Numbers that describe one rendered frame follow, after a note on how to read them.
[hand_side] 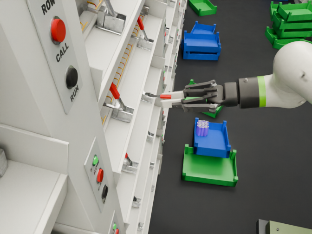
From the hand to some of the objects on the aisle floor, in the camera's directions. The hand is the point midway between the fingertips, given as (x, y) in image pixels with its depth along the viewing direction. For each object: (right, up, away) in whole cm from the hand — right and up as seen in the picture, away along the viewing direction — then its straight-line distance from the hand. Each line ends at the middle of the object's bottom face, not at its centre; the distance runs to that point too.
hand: (172, 99), depth 88 cm
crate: (+28, -21, +79) cm, 87 cm away
